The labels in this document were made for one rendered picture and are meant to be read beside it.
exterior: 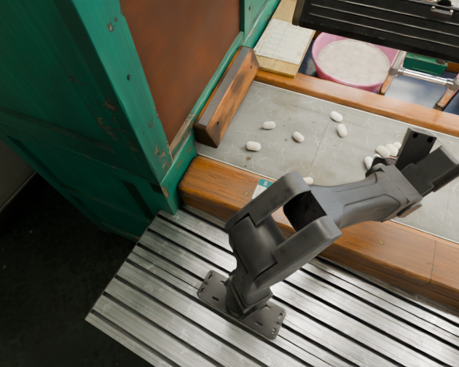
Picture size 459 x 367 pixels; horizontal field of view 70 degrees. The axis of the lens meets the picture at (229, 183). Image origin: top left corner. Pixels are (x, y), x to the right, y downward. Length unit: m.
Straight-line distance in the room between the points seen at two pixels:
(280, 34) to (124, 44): 0.70
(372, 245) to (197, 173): 0.43
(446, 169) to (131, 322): 0.69
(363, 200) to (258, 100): 0.59
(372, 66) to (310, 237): 0.84
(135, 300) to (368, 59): 0.96
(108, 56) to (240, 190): 0.44
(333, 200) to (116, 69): 0.33
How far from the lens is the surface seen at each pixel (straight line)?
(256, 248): 0.39
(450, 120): 1.04
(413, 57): 1.26
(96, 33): 0.46
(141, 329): 0.82
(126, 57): 0.51
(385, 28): 0.70
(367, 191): 0.47
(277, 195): 0.39
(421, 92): 1.21
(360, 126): 0.97
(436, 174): 0.61
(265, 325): 0.78
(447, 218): 0.91
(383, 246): 0.79
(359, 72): 1.11
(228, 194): 0.77
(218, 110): 0.80
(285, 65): 1.03
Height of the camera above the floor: 1.46
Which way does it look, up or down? 62 degrees down
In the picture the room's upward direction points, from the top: 4 degrees counter-clockwise
